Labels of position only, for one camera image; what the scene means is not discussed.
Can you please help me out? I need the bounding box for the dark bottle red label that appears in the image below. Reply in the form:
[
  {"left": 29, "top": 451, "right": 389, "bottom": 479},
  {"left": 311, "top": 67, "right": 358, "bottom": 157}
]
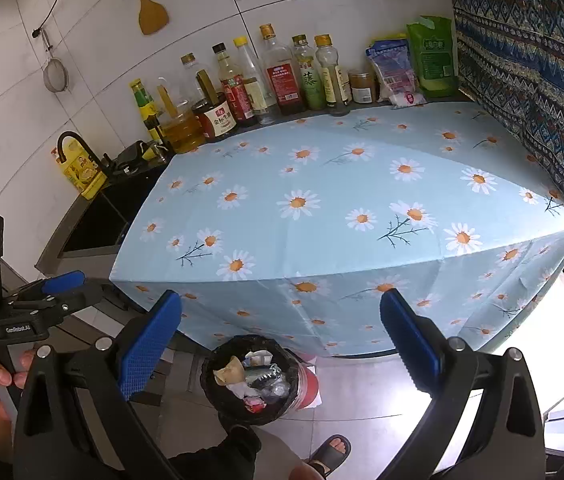
[{"left": 212, "top": 42, "right": 257, "bottom": 127}]

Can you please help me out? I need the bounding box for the bottle with green label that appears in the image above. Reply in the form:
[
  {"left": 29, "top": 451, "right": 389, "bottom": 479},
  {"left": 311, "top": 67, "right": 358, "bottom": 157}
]
[{"left": 291, "top": 35, "right": 325, "bottom": 111}]

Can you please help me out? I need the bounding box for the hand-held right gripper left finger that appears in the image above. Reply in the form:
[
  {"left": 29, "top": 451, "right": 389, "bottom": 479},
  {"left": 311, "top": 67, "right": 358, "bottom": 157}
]
[{"left": 12, "top": 289, "right": 183, "bottom": 480}]

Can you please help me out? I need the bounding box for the black sink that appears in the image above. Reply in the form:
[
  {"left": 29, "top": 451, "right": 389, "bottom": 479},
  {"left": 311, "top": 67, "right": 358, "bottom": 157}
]
[{"left": 59, "top": 187, "right": 132, "bottom": 253}]

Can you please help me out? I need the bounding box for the blue patterned curtain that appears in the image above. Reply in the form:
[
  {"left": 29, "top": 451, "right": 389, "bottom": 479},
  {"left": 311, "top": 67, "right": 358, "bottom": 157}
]
[{"left": 442, "top": 0, "right": 564, "bottom": 208}]

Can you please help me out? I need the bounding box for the black faucet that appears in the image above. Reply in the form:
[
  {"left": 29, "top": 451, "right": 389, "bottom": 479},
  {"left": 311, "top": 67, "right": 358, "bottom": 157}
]
[{"left": 56, "top": 131, "right": 112, "bottom": 181}]

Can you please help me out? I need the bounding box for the clear bottle with yellow cap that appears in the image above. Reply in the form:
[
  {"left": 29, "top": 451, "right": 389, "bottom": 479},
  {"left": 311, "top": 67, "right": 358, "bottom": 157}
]
[{"left": 233, "top": 36, "right": 279, "bottom": 126}]

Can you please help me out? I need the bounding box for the small glass jar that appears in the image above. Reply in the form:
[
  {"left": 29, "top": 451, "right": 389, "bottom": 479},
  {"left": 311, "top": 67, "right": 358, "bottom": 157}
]
[{"left": 348, "top": 69, "right": 377, "bottom": 105}]

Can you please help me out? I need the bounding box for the daisy print tablecloth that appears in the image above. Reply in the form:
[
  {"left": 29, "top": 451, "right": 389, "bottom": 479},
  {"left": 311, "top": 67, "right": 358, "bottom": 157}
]
[{"left": 109, "top": 101, "right": 564, "bottom": 358}]

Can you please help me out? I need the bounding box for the green packet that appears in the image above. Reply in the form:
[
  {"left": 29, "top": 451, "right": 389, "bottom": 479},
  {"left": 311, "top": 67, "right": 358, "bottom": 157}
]
[{"left": 406, "top": 15, "right": 460, "bottom": 101}]

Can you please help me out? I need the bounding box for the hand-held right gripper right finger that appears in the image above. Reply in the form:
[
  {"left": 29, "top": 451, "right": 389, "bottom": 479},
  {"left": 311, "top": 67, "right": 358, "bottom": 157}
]
[{"left": 379, "top": 287, "right": 546, "bottom": 480}]

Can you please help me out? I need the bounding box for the clear bottle red label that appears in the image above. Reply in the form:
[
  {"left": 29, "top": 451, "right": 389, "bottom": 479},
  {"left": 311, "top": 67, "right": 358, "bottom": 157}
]
[{"left": 259, "top": 24, "right": 307, "bottom": 116}]

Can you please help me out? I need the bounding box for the person's leg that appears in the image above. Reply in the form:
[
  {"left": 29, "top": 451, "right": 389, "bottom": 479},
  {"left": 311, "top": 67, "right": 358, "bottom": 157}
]
[{"left": 169, "top": 422, "right": 325, "bottom": 480}]

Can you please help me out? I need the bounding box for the metal strainer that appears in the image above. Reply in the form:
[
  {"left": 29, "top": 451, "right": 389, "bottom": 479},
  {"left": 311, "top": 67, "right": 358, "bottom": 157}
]
[{"left": 39, "top": 30, "right": 70, "bottom": 95}]

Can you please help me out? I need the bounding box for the bottle with pale yellow label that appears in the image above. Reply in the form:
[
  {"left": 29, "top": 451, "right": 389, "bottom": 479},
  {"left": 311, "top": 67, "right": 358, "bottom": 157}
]
[{"left": 314, "top": 35, "right": 353, "bottom": 117}]

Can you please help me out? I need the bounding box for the green bottle with yellow cap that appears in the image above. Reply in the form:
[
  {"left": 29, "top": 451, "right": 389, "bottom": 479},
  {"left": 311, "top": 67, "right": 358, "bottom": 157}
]
[{"left": 129, "top": 78, "right": 165, "bottom": 143}]

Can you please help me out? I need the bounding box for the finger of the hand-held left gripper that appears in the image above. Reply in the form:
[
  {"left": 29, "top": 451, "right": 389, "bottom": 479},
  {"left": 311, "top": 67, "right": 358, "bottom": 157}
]
[
  {"left": 6, "top": 281, "right": 106, "bottom": 318},
  {"left": 9, "top": 270, "right": 87, "bottom": 305}
]

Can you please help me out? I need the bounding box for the black sink caddy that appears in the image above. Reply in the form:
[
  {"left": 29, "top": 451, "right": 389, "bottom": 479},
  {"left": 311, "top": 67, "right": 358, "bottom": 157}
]
[{"left": 109, "top": 141, "right": 170, "bottom": 176}]

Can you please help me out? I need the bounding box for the clear plastic snack bag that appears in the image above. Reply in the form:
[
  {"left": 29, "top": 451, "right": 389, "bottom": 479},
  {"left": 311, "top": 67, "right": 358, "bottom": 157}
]
[{"left": 366, "top": 39, "right": 428, "bottom": 108}]

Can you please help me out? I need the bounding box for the person's foot in sandal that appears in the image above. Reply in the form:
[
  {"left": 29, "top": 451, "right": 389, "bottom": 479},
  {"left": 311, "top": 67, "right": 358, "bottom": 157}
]
[{"left": 307, "top": 434, "right": 353, "bottom": 478}]

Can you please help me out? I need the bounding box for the beige paper cup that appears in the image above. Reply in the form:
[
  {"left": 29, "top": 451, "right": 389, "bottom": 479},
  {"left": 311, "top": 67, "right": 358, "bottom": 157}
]
[{"left": 213, "top": 356, "right": 247, "bottom": 386}]

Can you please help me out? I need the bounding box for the red bin with black bag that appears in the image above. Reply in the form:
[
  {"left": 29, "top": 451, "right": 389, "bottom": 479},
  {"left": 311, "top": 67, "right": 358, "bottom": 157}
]
[{"left": 200, "top": 335, "right": 320, "bottom": 427}]

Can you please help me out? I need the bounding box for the clear cooking oil jug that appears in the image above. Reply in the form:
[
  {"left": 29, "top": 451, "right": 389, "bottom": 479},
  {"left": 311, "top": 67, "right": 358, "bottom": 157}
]
[{"left": 156, "top": 77, "right": 203, "bottom": 155}]

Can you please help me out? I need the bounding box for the dark sauce jug red label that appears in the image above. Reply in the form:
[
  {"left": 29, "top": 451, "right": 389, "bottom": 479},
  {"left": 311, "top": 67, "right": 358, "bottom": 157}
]
[{"left": 192, "top": 70, "right": 237, "bottom": 141}]

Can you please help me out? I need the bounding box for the yellow dish soap bottle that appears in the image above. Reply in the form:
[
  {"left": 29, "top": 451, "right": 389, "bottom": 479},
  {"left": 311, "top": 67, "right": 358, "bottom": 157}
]
[{"left": 52, "top": 141, "right": 102, "bottom": 200}]

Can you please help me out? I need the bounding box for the clear bottle with gold cap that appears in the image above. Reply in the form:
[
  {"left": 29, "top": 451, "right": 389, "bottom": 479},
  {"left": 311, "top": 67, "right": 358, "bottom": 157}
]
[{"left": 180, "top": 53, "right": 207, "bottom": 106}]

